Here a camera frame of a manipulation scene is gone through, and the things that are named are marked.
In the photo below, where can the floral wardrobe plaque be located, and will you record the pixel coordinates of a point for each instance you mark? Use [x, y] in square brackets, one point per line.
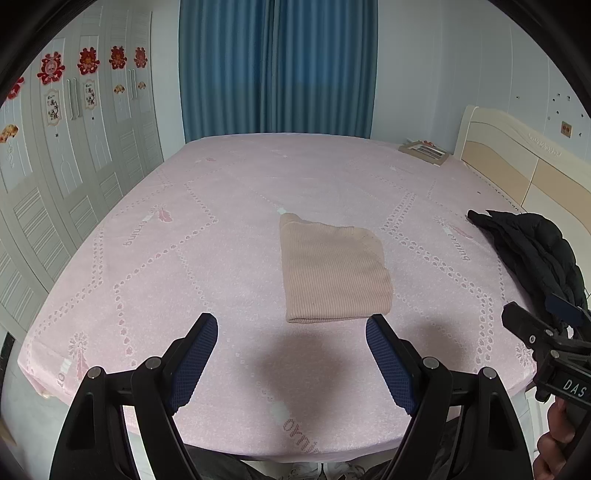
[90, 95]
[53, 108]

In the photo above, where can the white wardrobe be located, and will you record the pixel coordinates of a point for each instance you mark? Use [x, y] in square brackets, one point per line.
[92, 175]

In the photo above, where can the black puffer jacket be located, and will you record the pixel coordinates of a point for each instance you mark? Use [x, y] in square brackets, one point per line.
[531, 249]

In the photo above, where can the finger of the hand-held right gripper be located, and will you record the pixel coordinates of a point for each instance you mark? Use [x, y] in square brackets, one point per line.
[521, 321]
[565, 309]

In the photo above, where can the red paper decoration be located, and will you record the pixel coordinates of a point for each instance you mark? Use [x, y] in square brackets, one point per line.
[51, 69]
[14, 87]
[117, 57]
[87, 61]
[140, 57]

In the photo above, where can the flat cardboard box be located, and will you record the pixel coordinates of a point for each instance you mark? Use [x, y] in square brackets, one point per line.
[425, 152]

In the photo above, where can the white sneaker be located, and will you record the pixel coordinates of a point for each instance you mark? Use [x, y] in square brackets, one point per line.
[304, 471]
[344, 470]

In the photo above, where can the pink knit sweater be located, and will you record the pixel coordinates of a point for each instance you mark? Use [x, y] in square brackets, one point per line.
[332, 272]

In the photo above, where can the cream headboard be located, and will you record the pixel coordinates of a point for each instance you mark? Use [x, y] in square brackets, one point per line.
[498, 152]

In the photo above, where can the blue curtain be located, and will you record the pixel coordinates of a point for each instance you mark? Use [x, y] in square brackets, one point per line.
[277, 69]

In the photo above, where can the wall socket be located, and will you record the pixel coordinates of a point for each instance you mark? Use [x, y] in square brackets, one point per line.
[566, 128]

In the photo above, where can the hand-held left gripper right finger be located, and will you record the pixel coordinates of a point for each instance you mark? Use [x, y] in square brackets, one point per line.
[392, 364]

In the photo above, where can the person's right hand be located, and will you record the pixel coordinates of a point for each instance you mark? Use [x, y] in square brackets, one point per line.
[554, 457]

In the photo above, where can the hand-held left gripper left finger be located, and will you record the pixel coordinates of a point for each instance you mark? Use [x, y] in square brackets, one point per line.
[194, 364]

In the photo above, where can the white bedside cabinet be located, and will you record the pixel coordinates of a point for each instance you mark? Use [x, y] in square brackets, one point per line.
[526, 410]

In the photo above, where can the bed with pink sheet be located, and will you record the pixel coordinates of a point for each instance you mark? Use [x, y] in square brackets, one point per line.
[231, 207]

